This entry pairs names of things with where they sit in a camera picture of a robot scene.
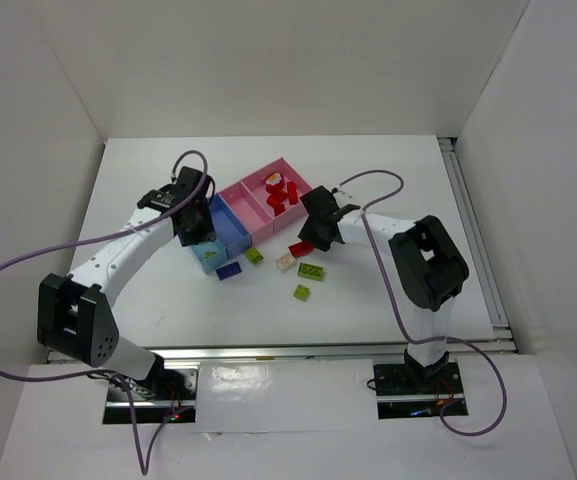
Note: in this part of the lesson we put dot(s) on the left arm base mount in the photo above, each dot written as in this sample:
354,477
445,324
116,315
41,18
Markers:
177,398

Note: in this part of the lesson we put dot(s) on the right side aluminium rail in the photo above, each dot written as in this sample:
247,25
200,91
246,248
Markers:
502,332

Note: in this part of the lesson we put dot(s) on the aluminium rail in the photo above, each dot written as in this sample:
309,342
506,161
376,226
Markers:
502,332
495,346

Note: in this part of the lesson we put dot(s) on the large pink container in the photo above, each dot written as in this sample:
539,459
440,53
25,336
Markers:
256,183

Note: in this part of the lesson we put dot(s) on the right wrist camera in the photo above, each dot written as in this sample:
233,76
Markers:
338,191

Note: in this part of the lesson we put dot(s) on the red curved lego brick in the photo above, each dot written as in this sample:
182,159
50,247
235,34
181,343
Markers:
276,197

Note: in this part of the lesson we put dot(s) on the light blue container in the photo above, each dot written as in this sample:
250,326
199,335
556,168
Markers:
210,265

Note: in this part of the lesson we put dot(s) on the dark blue container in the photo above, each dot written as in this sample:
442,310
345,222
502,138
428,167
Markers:
230,231

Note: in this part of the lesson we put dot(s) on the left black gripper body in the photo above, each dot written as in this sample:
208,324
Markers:
198,230

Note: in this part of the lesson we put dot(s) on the small red lego brick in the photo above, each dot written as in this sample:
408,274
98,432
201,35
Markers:
279,209

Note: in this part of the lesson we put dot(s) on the green 2x4 lego brick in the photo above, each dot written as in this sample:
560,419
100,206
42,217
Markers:
310,272

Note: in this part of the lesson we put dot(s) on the front aluminium rail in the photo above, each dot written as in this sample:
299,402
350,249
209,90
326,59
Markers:
495,346

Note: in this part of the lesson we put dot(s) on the narrow pink container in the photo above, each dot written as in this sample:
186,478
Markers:
250,212

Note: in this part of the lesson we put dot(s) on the green lego near blue box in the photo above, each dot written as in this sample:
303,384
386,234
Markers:
253,256

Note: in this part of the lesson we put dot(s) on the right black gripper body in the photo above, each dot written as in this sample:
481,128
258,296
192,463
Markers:
313,232

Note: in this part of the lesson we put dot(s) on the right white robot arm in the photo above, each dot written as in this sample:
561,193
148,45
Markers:
430,269

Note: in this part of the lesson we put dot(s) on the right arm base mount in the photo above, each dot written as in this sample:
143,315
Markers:
398,397

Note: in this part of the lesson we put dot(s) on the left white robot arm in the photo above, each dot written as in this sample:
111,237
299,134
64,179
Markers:
75,316

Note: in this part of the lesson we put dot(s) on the purple 2x4 lego brick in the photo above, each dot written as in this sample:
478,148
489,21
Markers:
228,271

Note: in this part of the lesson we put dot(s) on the red lego with side studs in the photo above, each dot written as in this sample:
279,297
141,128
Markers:
292,193

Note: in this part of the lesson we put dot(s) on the red 2x4 lego brick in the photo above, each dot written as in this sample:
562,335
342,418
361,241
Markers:
301,249

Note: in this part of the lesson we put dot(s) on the red curved decorated lego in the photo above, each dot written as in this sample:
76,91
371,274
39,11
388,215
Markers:
274,181

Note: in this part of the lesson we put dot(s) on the white lego brick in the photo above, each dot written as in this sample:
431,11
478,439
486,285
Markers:
286,262

